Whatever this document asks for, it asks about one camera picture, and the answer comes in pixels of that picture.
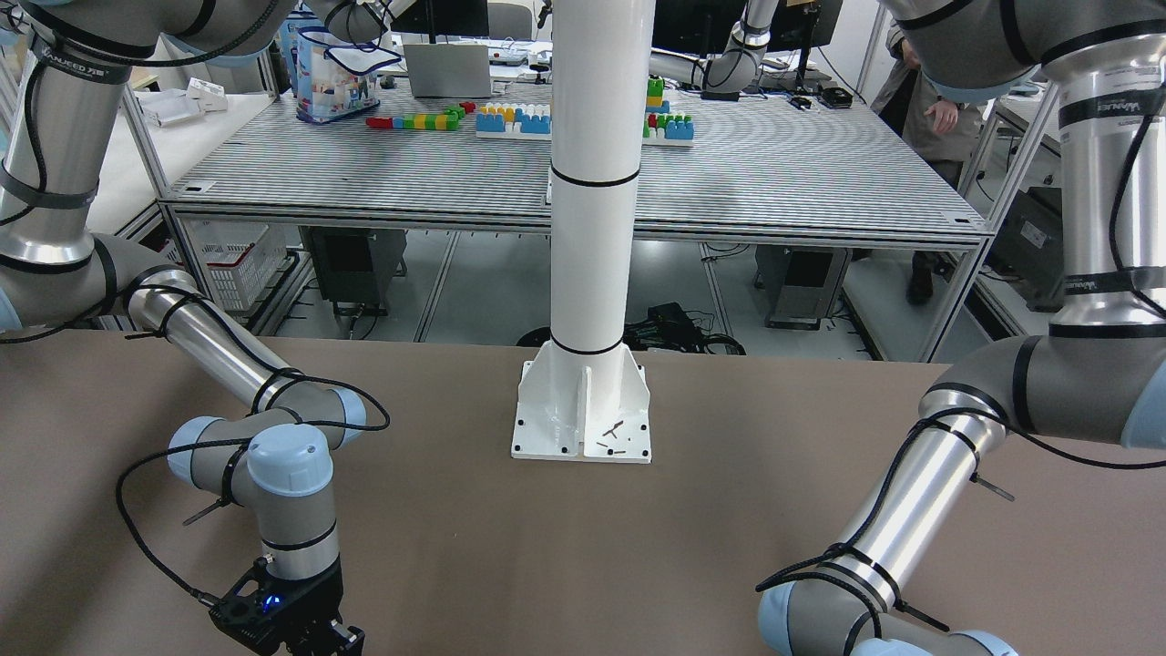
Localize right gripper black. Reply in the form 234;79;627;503
273;560;365;655

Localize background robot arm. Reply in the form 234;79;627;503
649;1;781;96

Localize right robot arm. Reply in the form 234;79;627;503
1;1;389;655

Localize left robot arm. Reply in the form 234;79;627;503
757;1;1165;655

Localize standing person dark clothes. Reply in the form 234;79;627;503
870;23;989;306

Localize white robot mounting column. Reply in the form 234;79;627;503
510;1;655;464

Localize white plastic basket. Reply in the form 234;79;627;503
188;220;287;312

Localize colourful toy blocks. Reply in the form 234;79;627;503
365;77;696;147

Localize silver laptop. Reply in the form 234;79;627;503
403;43;493;99

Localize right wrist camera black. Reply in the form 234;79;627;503
209;556;297;655

